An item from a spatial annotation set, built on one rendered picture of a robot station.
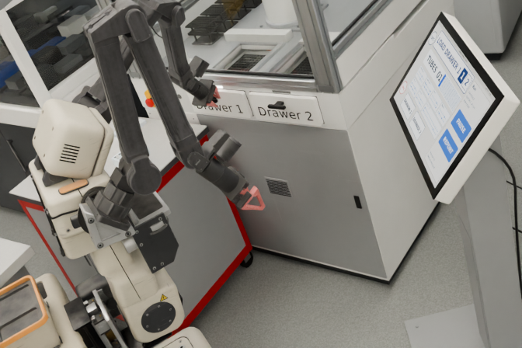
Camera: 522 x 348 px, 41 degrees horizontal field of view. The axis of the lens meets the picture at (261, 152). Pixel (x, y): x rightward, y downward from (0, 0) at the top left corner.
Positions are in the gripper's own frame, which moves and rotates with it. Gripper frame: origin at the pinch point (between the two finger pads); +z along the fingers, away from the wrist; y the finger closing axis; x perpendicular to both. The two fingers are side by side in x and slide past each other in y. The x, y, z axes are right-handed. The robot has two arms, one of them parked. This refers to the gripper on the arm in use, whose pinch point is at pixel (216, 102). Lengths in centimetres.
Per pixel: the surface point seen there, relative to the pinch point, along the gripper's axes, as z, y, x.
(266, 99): 0.2, 2.6, -22.4
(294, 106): 1.6, 1.4, -34.0
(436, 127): -26, -10, -99
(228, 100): 2.1, 1.6, -3.7
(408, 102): -14, 1, -83
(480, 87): -36, -3, -111
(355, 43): 0, 25, -52
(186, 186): 14.1, -31.2, 14.2
